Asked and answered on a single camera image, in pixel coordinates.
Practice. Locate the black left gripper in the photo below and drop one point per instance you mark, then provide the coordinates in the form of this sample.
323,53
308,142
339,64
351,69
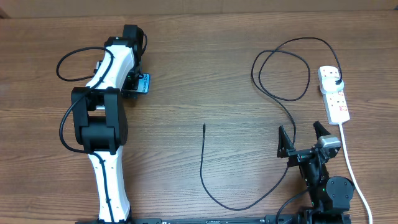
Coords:
132,84

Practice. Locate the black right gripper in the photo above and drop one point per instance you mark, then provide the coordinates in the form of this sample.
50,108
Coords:
285,150

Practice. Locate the blue Samsung smartphone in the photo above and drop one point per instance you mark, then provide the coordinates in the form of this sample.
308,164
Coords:
143,84

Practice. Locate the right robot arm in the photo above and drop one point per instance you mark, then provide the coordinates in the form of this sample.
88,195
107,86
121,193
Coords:
330,196

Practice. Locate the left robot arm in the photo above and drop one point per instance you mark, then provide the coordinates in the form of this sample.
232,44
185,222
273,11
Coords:
100,119

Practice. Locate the white charger plug adapter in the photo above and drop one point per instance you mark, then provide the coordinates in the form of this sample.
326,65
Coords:
329,85

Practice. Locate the white power strip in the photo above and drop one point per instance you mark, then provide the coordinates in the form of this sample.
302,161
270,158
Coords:
335,103

